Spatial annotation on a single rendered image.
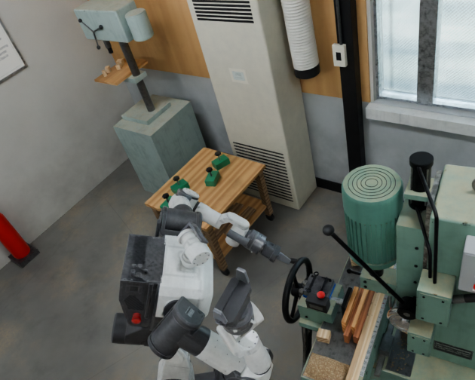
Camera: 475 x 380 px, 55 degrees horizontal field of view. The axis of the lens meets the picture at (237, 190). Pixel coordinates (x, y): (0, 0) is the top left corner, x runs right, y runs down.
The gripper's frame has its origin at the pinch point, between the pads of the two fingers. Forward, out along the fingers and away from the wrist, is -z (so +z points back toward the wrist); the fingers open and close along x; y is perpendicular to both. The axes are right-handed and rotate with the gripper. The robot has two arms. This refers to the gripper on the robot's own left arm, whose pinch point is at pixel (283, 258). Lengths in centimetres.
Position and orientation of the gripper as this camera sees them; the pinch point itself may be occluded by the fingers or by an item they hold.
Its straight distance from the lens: 198.7
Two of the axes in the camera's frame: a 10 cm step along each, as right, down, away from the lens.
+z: -8.6, -5.0, 0.9
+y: 4.8, -8.6, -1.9
